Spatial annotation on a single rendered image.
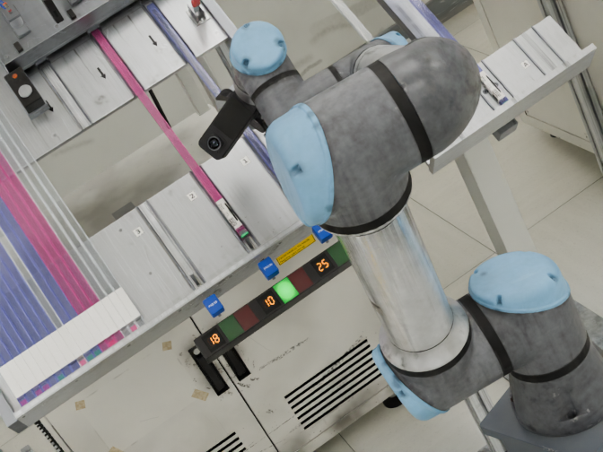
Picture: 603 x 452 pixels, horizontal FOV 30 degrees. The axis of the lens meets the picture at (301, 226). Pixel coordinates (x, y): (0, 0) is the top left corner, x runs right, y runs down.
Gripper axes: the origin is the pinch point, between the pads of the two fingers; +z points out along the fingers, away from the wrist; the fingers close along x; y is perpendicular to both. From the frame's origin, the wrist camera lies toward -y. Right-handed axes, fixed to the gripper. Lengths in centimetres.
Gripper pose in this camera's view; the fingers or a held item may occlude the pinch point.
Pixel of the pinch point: (250, 134)
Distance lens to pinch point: 185.4
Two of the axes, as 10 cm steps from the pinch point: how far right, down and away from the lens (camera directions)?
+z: -0.3, 2.3, 9.7
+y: 6.3, -7.5, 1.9
